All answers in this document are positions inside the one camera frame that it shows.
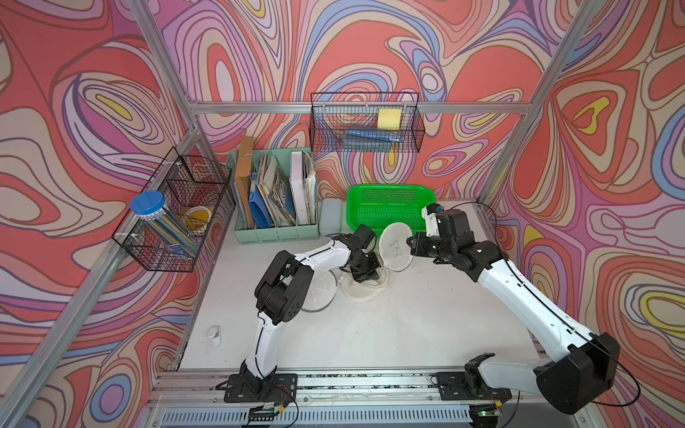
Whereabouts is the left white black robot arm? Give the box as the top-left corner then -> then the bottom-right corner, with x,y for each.
241,225 -> 381,383

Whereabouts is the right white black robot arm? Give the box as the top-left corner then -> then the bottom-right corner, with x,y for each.
407,203 -> 620,415

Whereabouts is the green plastic basket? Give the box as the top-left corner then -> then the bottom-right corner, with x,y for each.
346,185 -> 436,236

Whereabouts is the white book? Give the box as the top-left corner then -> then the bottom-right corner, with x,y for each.
290,152 -> 310,226

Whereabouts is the blue folder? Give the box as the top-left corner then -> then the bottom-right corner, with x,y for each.
248,183 -> 273,228

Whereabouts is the mint green file organizer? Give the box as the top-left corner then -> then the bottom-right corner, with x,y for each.
228,148 -> 319,244

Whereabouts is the blue pen pouch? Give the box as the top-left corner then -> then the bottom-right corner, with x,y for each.
346,128 -> 404,144

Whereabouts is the yellow sticky note pad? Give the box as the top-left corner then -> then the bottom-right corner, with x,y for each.
376,108 -> 402,131

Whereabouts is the brown cardboard folder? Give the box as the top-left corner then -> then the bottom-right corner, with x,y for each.
235,137 -> 254,229

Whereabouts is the small white clip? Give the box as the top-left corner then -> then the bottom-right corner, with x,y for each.
207,326 -> 221,348

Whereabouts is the yellow tape roll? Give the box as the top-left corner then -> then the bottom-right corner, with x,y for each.
182,206 -> 213,236

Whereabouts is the green circuit board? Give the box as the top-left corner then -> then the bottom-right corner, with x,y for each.
244,406 -> 284,427

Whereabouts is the blue lidded clear jar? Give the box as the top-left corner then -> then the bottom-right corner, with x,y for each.
130,190 -> 199,259

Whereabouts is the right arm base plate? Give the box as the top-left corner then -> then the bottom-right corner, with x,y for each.
431,371 -> 512,402

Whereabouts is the back black wire basket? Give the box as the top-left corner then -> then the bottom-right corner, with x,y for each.
310,89 -> 426,153

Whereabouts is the black wire basket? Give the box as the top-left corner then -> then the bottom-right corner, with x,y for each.
310,89 -> 426,153
112,148 -> 235,273

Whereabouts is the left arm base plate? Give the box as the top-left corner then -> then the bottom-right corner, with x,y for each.
215,372 -> 298,404

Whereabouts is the left black wire basket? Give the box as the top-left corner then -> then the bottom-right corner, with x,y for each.
112,148 -> 235,273

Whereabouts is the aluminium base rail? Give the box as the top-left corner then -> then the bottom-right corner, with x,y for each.
134,367 -> 603,427

